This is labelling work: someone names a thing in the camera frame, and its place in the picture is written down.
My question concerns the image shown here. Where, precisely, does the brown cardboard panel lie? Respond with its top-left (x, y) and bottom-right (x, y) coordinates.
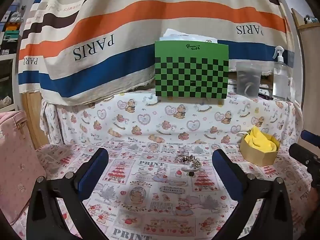
top-left (291, 8), bottom-right (320, 135)

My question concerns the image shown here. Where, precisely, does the clear plastic cup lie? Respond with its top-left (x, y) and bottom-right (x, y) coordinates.
top-left (236, 62), bottom-right (262, 98)

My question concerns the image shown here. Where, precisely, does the wooden bed frame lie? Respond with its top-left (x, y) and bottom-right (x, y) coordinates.
top-left (21, 90), bottom-right (48, 150)

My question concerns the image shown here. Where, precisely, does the clear spray bottle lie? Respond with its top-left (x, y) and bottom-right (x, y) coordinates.
top-left (272, 45), bottom-right (292, 100)

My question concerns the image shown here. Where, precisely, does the bear print cloth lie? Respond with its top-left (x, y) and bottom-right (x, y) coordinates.
top-left (41, 87), bottom-right (304, 150)

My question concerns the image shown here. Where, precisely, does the pile of silver jewelry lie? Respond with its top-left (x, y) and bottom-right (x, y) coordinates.
top-left (174, 145), bottom-right (202, 177)

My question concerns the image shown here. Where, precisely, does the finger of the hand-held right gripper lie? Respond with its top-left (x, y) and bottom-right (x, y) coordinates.
top-left (289, 143), bottom-right (320, 188)
top-left (301, 129), bottom-right (320, 145)

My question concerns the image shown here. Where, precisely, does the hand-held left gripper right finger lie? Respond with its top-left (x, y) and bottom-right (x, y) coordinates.
top-left (212, 149), bottom-right (293, 240)

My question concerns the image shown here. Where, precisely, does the striped blanket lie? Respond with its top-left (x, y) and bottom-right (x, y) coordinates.
top-left (17, 0), bottom-right (295, 105)

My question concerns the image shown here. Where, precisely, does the pink bag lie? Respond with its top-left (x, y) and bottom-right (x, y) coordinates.
top-left (0, 110), bottom-right (47, 230)

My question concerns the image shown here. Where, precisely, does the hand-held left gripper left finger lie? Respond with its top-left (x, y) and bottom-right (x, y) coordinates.
top-left (26, 147), bottom-right (109, 240)

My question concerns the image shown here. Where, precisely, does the green checkered box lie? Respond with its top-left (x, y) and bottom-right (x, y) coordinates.
top-left (154, 41), bottom-right (229, 100)

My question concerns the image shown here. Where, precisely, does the shelf of boxes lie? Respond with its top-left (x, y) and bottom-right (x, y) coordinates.
top-left (0, 0), bottom-right (28, 55)

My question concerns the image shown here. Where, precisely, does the red print patchwork cloth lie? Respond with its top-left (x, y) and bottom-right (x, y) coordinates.
top-left (12, 140), bottom-right (315, 240)

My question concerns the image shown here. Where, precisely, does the gold cardboard box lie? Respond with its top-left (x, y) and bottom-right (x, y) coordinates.
top-left (239, 130), bottom-right (280, 167)

